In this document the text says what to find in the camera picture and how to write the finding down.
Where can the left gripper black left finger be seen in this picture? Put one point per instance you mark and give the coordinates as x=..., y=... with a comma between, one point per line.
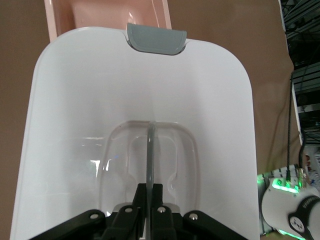
x=125, y=225

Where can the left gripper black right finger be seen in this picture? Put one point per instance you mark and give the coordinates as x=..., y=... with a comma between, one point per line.
x=170, y=225

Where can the white box lid grey clips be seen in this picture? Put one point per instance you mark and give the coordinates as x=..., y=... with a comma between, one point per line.
x=125, y=100

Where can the pink plastic box base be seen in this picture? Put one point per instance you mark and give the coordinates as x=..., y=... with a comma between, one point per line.
x=100, y=12

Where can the brown table cover sheet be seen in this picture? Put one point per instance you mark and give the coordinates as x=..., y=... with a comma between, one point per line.
x=15, y=75

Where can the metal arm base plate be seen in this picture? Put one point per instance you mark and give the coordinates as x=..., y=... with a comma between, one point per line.
x=272, y=175

